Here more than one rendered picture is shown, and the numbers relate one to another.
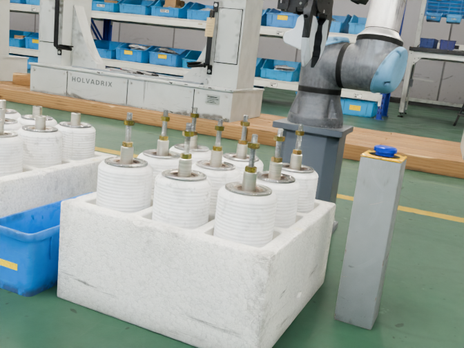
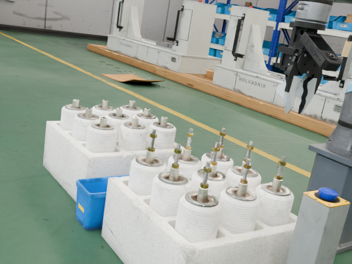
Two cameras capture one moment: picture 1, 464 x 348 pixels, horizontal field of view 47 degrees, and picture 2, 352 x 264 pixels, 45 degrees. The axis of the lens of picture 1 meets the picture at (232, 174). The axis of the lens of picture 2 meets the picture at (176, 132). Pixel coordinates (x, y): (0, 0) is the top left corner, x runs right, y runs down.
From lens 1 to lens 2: 0.45 m
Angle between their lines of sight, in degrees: 30
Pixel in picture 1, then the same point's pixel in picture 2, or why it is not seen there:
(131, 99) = (277, 99)
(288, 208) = (242, 219)
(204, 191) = (178, 193)
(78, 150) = (159, 142)
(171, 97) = not seen: hidden behind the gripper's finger
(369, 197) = (305, 228)
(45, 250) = (100, 205)
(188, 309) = not seen: outside the picture
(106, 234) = (122, 205)
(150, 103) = not seen: hidden behind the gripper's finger
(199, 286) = (155, 256)
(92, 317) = (108, 255)
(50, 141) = (135, 135)
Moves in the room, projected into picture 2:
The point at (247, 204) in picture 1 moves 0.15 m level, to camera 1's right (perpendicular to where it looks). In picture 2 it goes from (189, 210) to (254, 238)
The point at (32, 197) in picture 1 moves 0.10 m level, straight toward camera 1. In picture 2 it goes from (113, 168) to (102, 179)
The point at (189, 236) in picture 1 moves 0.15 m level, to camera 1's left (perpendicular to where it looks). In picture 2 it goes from (154, 221) to (105, 198)
